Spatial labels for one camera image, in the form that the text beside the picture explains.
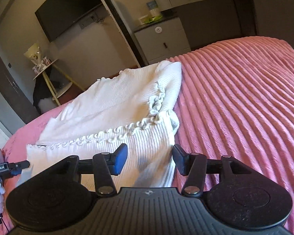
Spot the white knit garment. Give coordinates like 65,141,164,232
18,61,182,188

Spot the yellow-legged side table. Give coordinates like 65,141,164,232
33,59,86,106

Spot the grey vanity desk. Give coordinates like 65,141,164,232
155,0,257,50

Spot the tall standing mirror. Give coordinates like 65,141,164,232
101,0,149,67

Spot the blue white box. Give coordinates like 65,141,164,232
146,0,161,17

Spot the pink ribbed bedspread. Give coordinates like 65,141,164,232
3,37,294,234

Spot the black wall television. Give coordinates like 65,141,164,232
35,0,102,42

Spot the grey drawer cabinet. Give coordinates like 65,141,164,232
135,17,191,64

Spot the black and white bag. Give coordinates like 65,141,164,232
33,74,57,115

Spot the wrapped flower bouquet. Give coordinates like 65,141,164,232
24,42,51,75

